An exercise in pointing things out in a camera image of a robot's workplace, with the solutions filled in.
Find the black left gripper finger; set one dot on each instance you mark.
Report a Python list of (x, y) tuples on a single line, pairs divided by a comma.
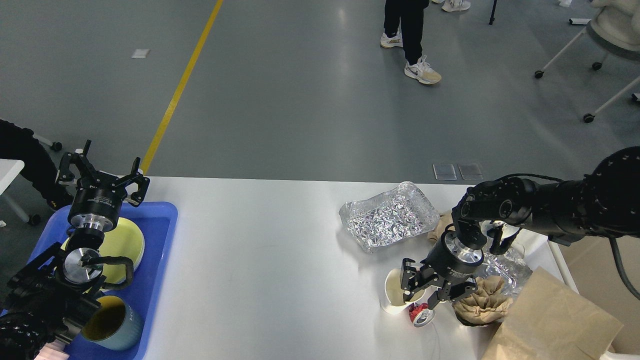
[(132, 187), (76, 169)]

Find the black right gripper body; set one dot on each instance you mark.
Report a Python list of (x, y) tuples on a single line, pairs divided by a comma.
[(453, 261)]

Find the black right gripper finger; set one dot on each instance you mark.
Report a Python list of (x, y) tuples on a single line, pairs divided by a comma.
[(415, 277), (447, 291)]

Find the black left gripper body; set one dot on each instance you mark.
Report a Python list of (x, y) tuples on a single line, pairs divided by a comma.
[(98, 206)]

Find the crushed white paper cup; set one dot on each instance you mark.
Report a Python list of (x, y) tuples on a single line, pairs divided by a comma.
[(393, 302)]

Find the brown paper ball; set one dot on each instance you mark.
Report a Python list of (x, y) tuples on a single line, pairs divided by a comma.
[(445, 220)]

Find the yellow plastic plate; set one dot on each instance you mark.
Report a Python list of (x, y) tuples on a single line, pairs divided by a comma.
[(76, 273)]

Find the large aluminium foil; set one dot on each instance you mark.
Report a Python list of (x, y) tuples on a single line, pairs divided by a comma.
[(390, 217)]

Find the grey-blue mug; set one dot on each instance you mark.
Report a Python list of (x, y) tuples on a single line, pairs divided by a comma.
[(115, 325)]

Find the pink mug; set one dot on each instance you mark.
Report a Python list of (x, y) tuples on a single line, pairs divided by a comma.
[(52, 351)]

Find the brown paper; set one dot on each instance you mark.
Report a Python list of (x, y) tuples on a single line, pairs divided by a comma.
[(486, 305)]

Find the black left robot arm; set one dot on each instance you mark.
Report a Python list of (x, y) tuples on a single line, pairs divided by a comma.
[(55, 295)]

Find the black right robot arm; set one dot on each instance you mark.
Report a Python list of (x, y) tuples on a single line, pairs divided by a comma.
[(605, 203)]

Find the blue plastic tray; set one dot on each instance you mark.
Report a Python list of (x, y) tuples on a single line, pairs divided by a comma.
[(157, 222)]

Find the crushed red soda can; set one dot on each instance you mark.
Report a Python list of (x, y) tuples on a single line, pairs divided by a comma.
[(420, 314)]

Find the pale green plate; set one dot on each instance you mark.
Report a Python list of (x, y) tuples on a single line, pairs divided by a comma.
[(131, 246)]

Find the white side table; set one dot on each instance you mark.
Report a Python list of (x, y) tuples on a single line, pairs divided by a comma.
[(9, 171)]

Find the person in black clothes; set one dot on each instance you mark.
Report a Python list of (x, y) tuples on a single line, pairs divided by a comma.
[(19, 143)]

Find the left floor outlet plate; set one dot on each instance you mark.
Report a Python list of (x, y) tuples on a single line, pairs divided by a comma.
[(445, 172)]

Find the floor outlet plate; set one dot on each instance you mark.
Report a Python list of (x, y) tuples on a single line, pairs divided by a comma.
[(445, 172), (470, 171)]

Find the right floor outlet plate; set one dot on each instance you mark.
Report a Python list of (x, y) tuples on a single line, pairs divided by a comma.
[(470, 171)]

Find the flat brown paper bag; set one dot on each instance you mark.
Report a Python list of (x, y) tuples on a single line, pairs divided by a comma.
[(549, 321)]

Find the white plastic bin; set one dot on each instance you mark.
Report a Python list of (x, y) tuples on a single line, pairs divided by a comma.
[(588, 267)]

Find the person with white sneakers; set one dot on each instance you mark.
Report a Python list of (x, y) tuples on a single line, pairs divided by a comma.
[(403, 28)]

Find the black stand leg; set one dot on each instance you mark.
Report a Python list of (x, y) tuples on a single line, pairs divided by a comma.
[(493, 12)]

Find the person in white trousers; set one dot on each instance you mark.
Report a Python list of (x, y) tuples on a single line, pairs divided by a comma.
[(451, 6)]

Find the white rolling chair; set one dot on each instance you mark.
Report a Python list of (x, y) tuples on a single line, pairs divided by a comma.
[(615, 29)]

